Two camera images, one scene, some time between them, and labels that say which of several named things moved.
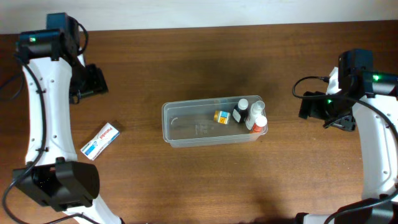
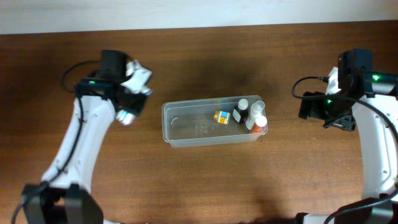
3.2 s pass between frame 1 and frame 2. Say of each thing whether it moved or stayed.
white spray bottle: stayed
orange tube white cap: stayed
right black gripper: stayed
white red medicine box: moved
